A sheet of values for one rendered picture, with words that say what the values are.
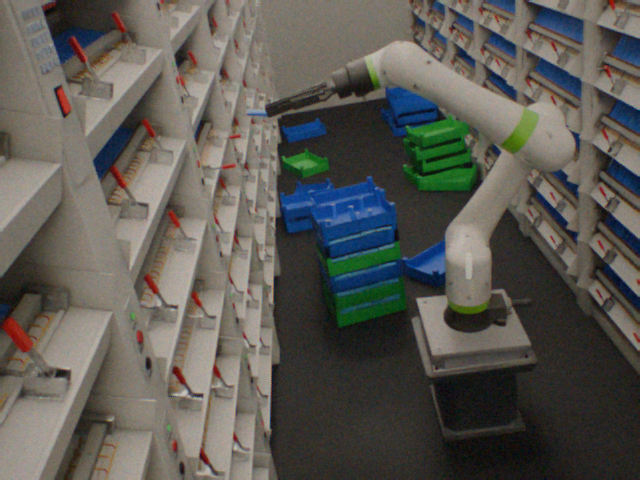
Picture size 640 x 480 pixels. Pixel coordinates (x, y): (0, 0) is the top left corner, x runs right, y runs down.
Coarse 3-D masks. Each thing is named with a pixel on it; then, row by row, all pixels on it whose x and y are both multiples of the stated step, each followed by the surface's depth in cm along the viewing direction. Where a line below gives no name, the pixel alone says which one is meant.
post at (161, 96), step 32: (64, 0) 132; (96, 0) 133; (128, 0) 133; (160, 96) 141; (192, 128) 154; (192, 160) 148; (192, 192) 151; (224, 320) 166; (256, 416) 181; (256, 448) 184
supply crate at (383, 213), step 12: (312, 204) 269; (336, 204) 273; (348, 204) 274; (372, 204) 277; (384, 204) 271; (312, 216) 267; (324, 216) 274; (348, 216) 271; (360, 216) 270; (372, 216) 257; (384, 216) 258; (324, 228) 254; (336, 228) 255; (348, 228) 256; (360, 228) 257; (324, 240) 256
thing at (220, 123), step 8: (200, 120) 213; (208, 120) 214; (216, 120) 215; (224, 120) 215; (216, 128) 216; (224, 128) 216; (224, 136) 211; (224, 144) 204; (216, 152) 196; (224, 152) 207; (208, 160) 189; (216, 160) 190; (216, 176) 179; (208, 184) 160; (216, 184) 179; (208, 192) 161
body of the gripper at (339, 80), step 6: (336, 72) 179; (342, 72) 178; (336, 78) 178; (342, 78) 178; (330, 84) 181; (336, 84) 178; (342, 84) 178; (348, 84) 178; (318, 90) 180; (324, 90) 178; (330, 90) 178; (336, 90) 178; (342, 90) 178; (348, 90) 179; (342, 96) 180; (348, 96) 181
